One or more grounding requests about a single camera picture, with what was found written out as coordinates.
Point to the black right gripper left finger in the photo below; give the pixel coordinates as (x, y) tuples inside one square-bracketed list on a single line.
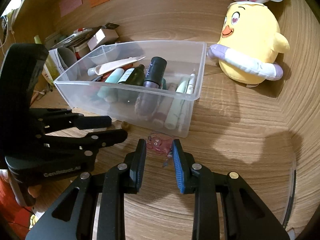
[(94, 203)]

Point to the clear plastic storage bin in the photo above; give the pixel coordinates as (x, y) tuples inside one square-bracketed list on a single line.
[(171, 83)]

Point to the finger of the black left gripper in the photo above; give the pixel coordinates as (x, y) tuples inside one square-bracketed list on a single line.
[(77, 151), (50, 120)]

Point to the small dark green bottle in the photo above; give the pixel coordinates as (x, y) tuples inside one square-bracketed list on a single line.
[(133, 76)]

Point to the teal tape roll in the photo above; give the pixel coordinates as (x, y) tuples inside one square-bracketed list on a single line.
[(164, 84)]

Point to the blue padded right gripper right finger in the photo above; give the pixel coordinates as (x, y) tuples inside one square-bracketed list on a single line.
[(245, 215)]

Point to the pink cream tube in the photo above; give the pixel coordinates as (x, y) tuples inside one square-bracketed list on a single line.
[(110, 66)]

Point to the white paper boxes stack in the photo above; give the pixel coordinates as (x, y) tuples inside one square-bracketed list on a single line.
[(63, 58)]

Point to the purple black cosmetic bottle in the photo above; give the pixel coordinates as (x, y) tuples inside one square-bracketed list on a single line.
[(146, 103)]

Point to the pale green long tube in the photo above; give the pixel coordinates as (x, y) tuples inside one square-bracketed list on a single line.
[(176, 106)]

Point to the yellow green spray bottle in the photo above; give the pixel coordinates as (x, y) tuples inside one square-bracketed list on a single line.
[(50, 71)]

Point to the red paper envelope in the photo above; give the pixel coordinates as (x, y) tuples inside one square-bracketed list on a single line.
[(107, 74)]

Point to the yellow chick bunny plush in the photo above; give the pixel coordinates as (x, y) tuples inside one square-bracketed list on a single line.
[(249, 43)]

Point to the small white pink box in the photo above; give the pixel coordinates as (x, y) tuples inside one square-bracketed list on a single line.
[(102, 36)]

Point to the pink sticky note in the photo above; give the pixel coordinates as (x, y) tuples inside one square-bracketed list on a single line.
[(67, 6)]

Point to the red white marker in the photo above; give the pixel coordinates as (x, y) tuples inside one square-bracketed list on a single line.
[(82, 29)]

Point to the pink charm keychain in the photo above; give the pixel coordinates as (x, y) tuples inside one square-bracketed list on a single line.
[(161, 144)]

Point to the left hand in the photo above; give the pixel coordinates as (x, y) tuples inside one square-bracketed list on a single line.
[(24, 195)]

